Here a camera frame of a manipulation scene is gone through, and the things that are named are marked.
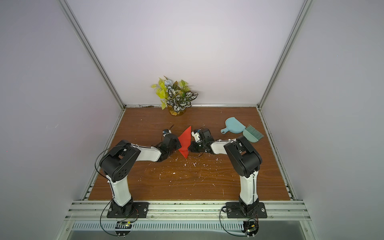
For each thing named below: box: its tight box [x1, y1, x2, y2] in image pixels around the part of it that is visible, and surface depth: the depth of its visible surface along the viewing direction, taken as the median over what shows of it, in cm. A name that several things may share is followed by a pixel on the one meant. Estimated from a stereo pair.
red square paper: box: [178, 125, 192, 159], surface depth 103 cm
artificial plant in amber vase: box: [151, 75, 199, 117], surface depth 101 cm
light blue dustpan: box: [220, 117, 246, 134], surface depth 110 cm
